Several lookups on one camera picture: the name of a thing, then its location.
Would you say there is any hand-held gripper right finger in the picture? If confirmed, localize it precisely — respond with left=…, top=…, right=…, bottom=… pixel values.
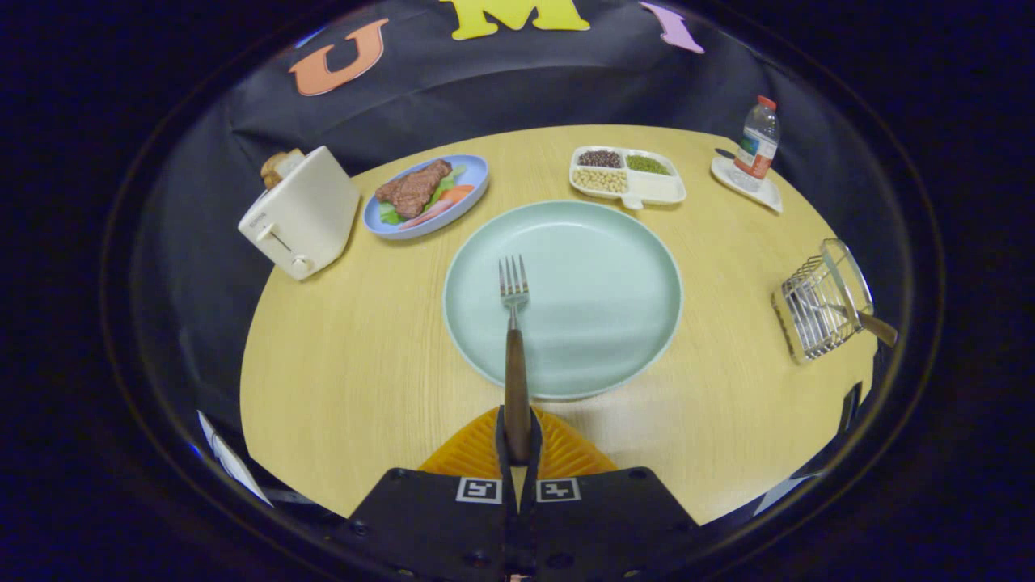
left=517, top=407, right=704, bottom=582

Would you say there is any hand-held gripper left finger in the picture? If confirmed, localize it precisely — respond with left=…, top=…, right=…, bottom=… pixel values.
left=344, top=407, right=522, bottom=582

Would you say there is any wooden-handled metal fork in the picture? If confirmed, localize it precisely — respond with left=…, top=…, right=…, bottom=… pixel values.
left=498, top=255, right=534, bottom=466

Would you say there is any wooden-handled metal spoon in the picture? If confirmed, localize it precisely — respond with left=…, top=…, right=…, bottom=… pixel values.
left=821, top=251, right=900, bottom=348

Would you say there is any white paper sheet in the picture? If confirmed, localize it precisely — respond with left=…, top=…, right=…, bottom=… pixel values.
left=198, top=411, right=274, bottom=508

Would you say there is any pale green plate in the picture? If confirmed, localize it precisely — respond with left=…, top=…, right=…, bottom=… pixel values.
left=442, top=200, right=684, bottom=401

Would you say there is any white toaster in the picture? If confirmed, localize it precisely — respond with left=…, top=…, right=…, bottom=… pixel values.
left=238, top=145, right=361, bottom=281

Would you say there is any brown steak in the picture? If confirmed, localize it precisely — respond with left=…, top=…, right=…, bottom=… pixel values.
left=374, top=159, right=454, bottom=220

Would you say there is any white divided tray with beans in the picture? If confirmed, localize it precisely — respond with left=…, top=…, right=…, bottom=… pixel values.
left=568, top=145, right=687, bottom=211

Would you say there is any blue plate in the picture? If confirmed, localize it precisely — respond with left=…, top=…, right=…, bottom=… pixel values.
left=362, top=154, right=490, bottom=241

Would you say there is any white square coaster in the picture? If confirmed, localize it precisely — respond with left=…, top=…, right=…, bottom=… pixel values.
left=711, top=154, right=784, bottom=214

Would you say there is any brown toast slice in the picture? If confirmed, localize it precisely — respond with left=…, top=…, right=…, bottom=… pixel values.
left=260, top=149, right=306, bottom=190

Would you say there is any clear red-capped water bottle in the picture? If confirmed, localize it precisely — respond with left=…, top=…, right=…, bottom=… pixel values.
left=732, top=95, right=780, bottom=193

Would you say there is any black backdrop cloth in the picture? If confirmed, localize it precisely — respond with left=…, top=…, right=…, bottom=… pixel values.
left=133, top=0, right=906, bottom=453

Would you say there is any metal wire basket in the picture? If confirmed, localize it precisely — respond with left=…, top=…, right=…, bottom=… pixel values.
left=771, top=238, right=876, bottom=365

